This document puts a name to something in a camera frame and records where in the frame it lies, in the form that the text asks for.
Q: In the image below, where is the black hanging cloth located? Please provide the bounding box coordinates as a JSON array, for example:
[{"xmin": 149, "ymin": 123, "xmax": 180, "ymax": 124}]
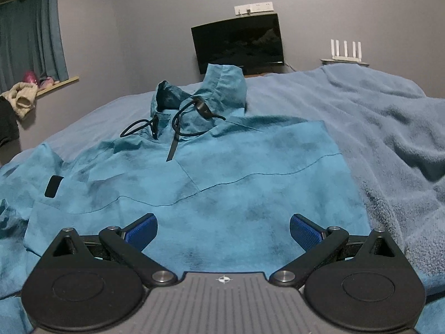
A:
[{"xmin": 0, "ymin": 95, "xmax": 20, "ymax": 148}]

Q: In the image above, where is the blue fleece blanket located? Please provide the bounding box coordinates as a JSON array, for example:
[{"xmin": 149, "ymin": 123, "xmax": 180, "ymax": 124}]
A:
[{"xmin": 0, "ymin": 64, "xmax": 445, "ymax": 300}]

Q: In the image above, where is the grey router shelf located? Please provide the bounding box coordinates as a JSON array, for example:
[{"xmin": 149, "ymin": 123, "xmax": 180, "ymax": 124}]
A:
[{"xmin": 320, "ymin": 58, "xmax": 369, "ymax": 66}]

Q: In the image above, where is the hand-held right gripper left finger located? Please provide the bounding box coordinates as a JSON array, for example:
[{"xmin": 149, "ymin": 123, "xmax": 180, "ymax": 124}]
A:
[{"xmin": 42, "ymin": 213, "xmax": 179, "ymax": 286}]

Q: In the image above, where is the beige crumpled cloth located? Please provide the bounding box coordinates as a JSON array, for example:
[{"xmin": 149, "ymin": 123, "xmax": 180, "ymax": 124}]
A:
[{"xmin": 0, "ymin": 82, "xmax": 38, "ymax": 121}]

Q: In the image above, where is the white wall power strip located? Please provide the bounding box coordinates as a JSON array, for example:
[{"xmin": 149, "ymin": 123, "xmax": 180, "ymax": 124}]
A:
[{"xmin": 234, "ymin": 2, "xmax": 274, "ymax": 16}]

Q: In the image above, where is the black flat screen monitor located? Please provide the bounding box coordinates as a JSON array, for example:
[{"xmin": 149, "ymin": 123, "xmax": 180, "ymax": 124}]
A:
[{"xmin": 191, "ymin": 13, "xmax": 286, "ymax": 75}]

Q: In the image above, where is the wooden window sill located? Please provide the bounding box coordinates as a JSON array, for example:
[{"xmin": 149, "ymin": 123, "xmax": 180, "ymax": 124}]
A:
[{"xmin": 35, "ymin": 75, "xmax": 80, "ymax": 96}]

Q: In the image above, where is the teal window curtain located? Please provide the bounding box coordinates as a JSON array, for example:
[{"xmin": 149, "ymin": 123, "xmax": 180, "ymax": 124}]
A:
[{"xmin": 0, "ymin": 0, "xmax": 69, "ymax": 93}]

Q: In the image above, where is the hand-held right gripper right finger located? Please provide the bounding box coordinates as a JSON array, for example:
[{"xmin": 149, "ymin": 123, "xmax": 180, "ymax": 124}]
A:
[{"xmin": 269, "ymin": 214, "xmax": 407, "ymax": 286}]

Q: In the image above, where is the white wifi router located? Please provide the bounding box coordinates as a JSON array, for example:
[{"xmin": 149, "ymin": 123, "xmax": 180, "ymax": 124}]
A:
[{"xmin": 330, "ymin": 39, "xmax": 362, "ymax": 60}]

